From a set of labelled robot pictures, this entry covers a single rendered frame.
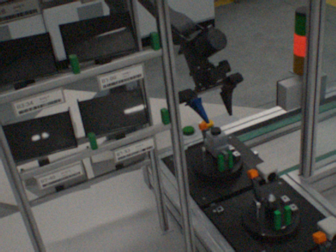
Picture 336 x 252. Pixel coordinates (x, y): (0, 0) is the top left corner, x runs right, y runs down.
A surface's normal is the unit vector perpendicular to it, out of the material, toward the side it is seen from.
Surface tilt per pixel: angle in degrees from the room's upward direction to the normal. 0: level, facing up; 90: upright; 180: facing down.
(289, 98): 90
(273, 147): 0
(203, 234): 0
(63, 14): 90
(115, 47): 65
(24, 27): 90
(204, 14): 90
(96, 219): 0
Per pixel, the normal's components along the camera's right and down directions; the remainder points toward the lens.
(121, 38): 0.18, 0.10
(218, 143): 0.43, 0.45
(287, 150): -0.11, -0.84
